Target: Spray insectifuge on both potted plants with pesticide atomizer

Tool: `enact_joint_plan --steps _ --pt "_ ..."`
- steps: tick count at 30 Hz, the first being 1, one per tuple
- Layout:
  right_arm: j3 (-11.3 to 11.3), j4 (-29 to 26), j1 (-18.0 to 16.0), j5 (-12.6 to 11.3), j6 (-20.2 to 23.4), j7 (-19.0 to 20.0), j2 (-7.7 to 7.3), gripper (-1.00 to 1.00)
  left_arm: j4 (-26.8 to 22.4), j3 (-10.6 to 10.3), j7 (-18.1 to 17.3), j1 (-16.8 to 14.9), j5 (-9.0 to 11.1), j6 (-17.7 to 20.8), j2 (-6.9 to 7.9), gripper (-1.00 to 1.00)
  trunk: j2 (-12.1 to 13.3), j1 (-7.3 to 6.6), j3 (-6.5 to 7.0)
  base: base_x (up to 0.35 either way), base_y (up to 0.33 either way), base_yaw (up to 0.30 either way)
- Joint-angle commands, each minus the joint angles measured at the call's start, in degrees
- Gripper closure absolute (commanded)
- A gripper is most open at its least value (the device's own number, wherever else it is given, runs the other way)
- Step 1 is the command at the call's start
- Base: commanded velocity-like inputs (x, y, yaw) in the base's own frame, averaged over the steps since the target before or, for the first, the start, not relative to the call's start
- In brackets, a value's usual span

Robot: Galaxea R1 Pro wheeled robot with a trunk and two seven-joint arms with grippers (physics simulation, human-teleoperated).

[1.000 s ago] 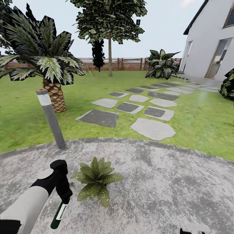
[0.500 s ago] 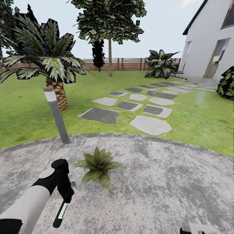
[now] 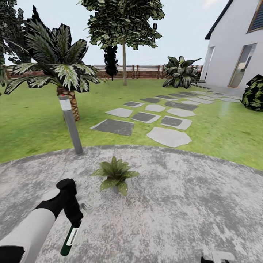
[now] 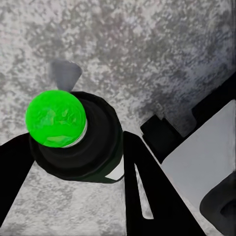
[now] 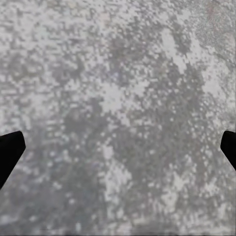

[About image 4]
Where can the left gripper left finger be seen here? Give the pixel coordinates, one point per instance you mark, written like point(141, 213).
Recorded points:
point(16, 160)

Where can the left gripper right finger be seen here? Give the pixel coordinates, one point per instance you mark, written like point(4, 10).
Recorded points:
point(171, 215)

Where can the insectifuge atomizer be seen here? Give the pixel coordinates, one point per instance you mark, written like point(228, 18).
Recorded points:
point(75, 135)

